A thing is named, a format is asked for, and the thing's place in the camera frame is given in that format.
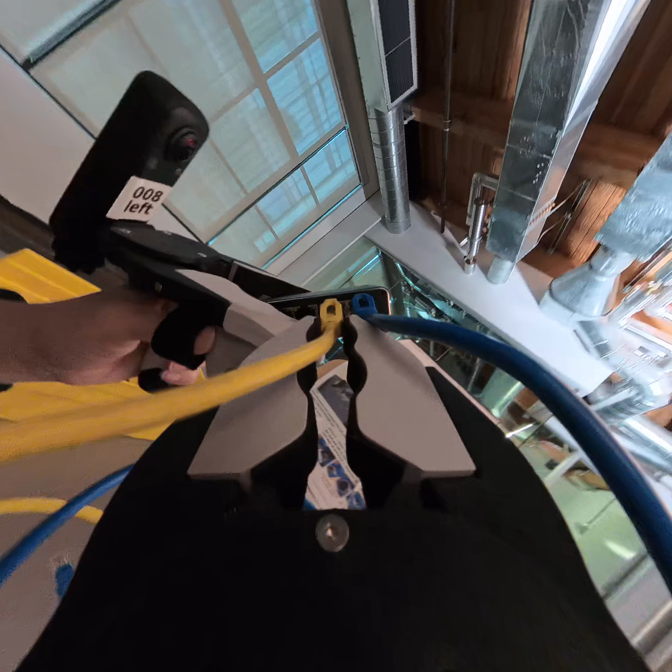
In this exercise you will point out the large round silver duct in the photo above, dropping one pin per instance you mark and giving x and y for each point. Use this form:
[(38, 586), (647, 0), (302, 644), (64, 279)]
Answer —
[(619, 252)]

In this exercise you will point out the chrome sprinkler pipe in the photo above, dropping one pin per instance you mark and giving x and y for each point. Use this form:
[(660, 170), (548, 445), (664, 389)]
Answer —
[(477, 225)]

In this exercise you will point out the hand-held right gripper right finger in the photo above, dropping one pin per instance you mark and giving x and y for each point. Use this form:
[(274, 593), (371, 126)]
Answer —
[(409, 414)]

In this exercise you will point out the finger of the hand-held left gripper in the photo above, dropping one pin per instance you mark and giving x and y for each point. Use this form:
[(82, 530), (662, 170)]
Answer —
[(252, 330)]

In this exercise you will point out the large grid window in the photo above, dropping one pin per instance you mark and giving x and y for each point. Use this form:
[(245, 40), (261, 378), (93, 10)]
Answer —
[(294, 94)]

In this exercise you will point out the black ceiling vent grille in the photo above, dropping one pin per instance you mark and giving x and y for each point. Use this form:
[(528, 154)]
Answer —
[(396, 52)]

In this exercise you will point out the rectangular silver duct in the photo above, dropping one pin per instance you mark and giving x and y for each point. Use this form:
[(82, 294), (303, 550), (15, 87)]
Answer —
[(551, 131)]

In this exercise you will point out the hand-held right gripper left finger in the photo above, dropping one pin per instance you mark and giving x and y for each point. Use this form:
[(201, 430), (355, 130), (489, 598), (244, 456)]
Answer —
[(252, 435)]

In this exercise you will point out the spiral round silver duct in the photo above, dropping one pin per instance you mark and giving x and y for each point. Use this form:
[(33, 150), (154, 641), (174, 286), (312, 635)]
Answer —
[(391, 173)]

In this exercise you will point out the person's left hand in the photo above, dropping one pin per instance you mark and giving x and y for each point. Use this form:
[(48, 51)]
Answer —
[(78, 336)]

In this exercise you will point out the thin black ceiling pipe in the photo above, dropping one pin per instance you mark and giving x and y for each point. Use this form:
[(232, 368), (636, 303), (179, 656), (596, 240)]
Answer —
[(447, 105)]

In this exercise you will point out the printed instruction sheet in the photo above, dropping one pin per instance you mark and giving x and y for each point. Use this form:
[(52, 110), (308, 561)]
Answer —
[(330, 414)]

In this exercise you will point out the black ethernet splitter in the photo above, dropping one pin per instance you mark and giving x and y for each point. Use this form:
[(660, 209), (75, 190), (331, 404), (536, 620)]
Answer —
[(294, 303)]

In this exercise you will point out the yellow plastic bin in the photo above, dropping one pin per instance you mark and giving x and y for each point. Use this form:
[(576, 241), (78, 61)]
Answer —
[(42, 273)]

